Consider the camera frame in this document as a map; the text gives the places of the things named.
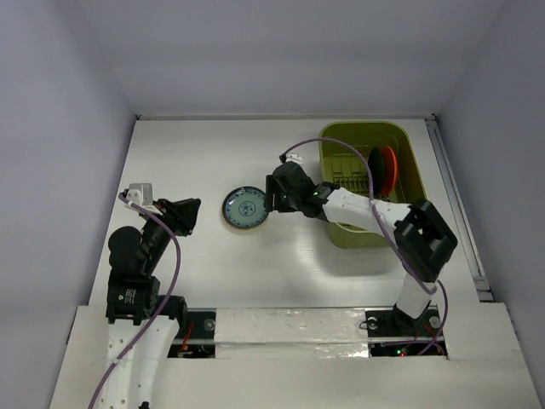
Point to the orange red plate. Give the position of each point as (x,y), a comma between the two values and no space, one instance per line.
(391,170)

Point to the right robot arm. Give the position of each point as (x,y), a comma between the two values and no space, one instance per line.
(418,235)

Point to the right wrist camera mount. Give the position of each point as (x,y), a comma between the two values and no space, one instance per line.
(291,157)

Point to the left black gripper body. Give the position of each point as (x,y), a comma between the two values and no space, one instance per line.
(170,216)

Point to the teal blue patterned plate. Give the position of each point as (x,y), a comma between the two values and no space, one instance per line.
(244,207)

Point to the beige patterned plate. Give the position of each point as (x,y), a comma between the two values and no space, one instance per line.
(244,231)

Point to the brown yellow plate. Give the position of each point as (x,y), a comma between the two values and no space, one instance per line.
(226,223)

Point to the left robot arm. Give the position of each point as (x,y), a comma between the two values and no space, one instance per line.
(141,322)

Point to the black teal plate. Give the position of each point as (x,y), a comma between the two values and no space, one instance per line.
(377,169)

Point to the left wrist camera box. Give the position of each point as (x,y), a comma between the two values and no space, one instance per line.
(140,194)

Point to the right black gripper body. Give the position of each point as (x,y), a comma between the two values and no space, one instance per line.
(272,193)

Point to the foil covered base bar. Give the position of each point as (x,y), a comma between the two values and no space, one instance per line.
(290,333)

